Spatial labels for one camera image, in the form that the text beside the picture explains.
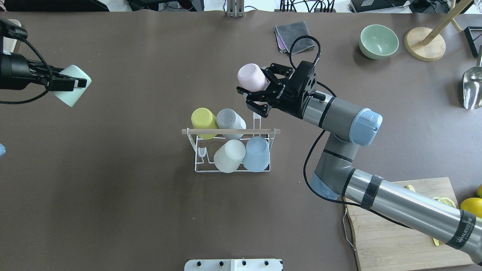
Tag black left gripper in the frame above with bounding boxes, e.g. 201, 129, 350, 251
0, 19, 87, 91

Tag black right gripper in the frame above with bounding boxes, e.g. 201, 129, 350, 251
236, 61, 316, 119

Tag pink cup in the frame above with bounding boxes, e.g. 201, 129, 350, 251
237, 63, 269, 91

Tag mint green cup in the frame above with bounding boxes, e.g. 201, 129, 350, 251
51, 65, 92, 107

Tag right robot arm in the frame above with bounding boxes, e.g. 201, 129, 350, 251
236, 51, 482, 265

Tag grey cup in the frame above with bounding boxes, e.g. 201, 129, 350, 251
216, 108, 246, 129

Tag yellow cup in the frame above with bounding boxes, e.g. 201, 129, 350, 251
191, 108, 218, 129

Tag light blue cup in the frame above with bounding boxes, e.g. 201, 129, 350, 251
243, 137, 270, 172

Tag white cup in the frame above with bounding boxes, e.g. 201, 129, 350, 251
214, 140, 246, 173

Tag purple cloth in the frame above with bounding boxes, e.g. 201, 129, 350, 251
274, 31, 289, 54

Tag grey folded cloth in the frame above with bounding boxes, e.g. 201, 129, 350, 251
275, 21, 316, 55

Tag green bowl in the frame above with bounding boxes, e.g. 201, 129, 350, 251
359, 24, 399, 60

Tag wooden stand with pole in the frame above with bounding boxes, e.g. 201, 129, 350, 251
403, 0, 472, 62

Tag bamboo cutting board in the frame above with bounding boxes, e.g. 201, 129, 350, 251
348, 177, 481, 271

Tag metal scoop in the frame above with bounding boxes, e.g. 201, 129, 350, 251
462, 46, 482, 110

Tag lemon slice lower front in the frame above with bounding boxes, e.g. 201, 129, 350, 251
432, 197, 457, 208

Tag yellow plastic knife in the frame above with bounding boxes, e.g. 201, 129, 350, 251
405, 184, 439, 246

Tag yellow lemon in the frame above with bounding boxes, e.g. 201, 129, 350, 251
459, 197, 482, 218
476, 184, 482, 198

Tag white wire cup rack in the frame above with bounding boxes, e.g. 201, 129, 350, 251
182, 113, 281, 173

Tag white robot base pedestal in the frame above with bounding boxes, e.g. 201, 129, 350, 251
184, 258, 284, 271

